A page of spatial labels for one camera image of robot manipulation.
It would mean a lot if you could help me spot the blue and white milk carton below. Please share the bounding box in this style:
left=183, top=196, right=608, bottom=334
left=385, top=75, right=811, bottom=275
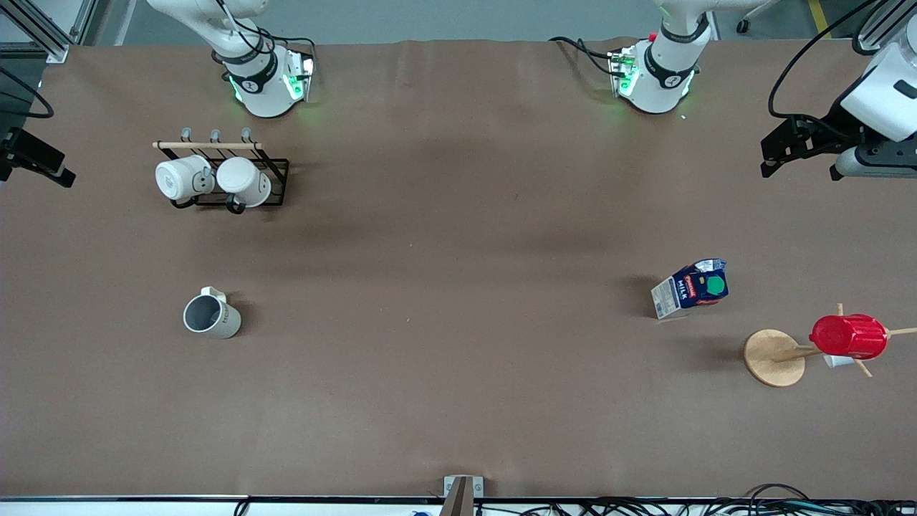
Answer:
left=650, top=258, right=729, bottom=320

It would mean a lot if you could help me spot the grey mug with white handle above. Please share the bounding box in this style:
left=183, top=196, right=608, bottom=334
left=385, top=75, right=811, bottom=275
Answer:
left=183, top=286, right=242, bottom=340

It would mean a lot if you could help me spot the red plastic cup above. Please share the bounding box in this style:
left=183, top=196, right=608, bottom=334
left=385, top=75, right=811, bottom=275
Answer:
left=810, top=314, right=889, bottom=361

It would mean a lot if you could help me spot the white mug with grey print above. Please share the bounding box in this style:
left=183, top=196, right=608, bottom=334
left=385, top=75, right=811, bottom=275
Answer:
left=155, top=155, right=216, bottom=203

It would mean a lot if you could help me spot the left base connector plate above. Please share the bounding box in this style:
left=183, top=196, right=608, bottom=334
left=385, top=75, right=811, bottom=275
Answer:
left=608, top=46, right=640, bottom=98

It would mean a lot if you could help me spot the base connector plate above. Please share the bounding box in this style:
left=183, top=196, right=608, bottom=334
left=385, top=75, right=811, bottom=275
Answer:
left=608, top=46, right=640, bottom=98
left=284, top=52, right=317, bottom=102

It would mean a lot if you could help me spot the plain white mug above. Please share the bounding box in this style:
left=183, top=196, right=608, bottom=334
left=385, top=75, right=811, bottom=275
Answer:
left=216, top=157, right=272, bottom=209

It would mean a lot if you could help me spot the wooden mug tree stand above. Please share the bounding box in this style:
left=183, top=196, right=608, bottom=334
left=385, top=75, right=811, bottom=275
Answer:
left=743, top=303, right=917, bottom=388

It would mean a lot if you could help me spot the right base connector plate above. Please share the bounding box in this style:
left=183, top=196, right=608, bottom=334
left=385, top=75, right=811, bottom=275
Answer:
left=284, top=52, right=317, bottom=102

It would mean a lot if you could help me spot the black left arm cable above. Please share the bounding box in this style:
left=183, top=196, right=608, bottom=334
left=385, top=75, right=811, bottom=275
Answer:
left=767, top=0, right=889, bottom=121

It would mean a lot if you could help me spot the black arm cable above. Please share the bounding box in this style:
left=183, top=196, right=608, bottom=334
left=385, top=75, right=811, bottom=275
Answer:
left=767, top=0, right=889, bottom=121
left=0, top=66, right=55, bottom=120

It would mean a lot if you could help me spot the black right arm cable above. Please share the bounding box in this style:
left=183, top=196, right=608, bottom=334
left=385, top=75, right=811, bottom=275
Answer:
left=0, top=66, right=55, bottom=120

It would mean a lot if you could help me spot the aluminium frame profile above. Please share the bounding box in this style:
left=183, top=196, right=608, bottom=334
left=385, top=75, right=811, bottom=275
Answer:
left=0, top=0, right=70, bottom=64
left=853, top=0, right=917, bottom=55

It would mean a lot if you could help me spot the black wire mug rack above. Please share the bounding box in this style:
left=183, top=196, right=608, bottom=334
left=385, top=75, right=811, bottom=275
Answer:
left=153, top=128, right=290, bottom=214

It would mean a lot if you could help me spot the black left base cable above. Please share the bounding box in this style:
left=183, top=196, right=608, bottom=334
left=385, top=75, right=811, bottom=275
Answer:
left=548, top=35, right=618, bottom=77

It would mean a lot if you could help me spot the black base cable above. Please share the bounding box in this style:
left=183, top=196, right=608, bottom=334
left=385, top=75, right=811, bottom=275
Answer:
left=267, top=33, right=318, bottom=57
left=548, top=35, right=618, bottom=77

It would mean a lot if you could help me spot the black right base cable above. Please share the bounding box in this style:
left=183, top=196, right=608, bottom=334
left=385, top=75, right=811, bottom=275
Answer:
left=267, top=33, right=318, bottom=57

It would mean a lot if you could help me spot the black cable bundle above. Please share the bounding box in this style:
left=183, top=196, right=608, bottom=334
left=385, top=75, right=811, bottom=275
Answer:
left=473, top=483, right=917, bottom=516

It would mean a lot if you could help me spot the grey metal table bracket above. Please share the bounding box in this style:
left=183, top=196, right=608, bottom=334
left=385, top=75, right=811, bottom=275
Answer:
left=438, top=474, right=485, bottom=516

